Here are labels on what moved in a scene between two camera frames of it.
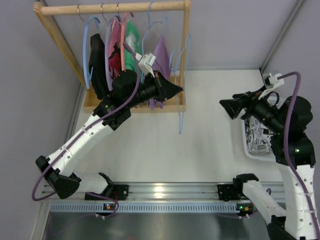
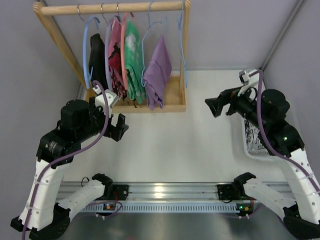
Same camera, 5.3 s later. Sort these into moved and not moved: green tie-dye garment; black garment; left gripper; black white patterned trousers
Moved: left gripper
Not moved: black white patterned trousers; black garment; green tie-dye garment
